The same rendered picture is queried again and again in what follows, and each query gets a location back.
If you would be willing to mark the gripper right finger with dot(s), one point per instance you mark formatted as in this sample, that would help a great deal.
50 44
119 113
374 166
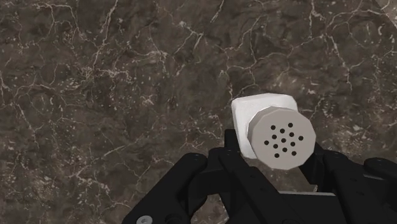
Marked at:
347 180

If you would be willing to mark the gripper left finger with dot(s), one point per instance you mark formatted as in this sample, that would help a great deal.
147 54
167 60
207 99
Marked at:
217 173

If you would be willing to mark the white salt shaker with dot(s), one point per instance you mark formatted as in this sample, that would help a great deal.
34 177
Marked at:
273 130

